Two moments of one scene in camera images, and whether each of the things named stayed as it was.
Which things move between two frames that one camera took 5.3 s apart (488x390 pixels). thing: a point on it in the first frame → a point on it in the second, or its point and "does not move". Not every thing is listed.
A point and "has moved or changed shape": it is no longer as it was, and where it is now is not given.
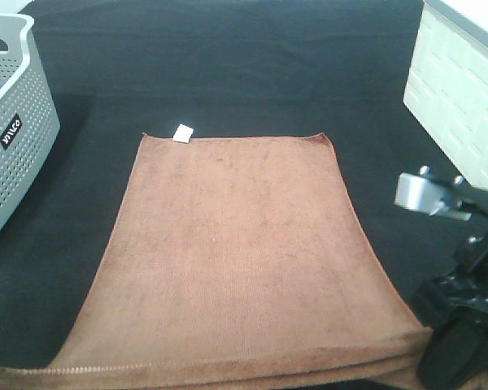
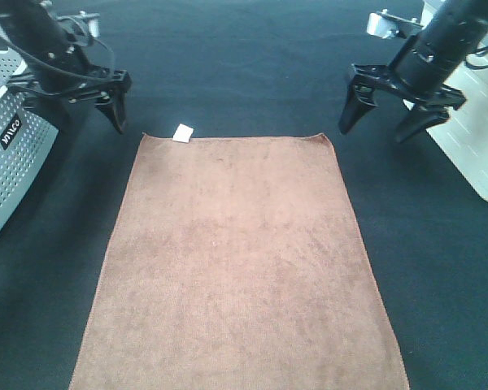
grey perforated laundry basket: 21,118 does not move
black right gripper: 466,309 → 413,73
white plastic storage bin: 455,88 does not move
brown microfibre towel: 237,265 has moved or changed shape
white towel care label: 183,133 does not move
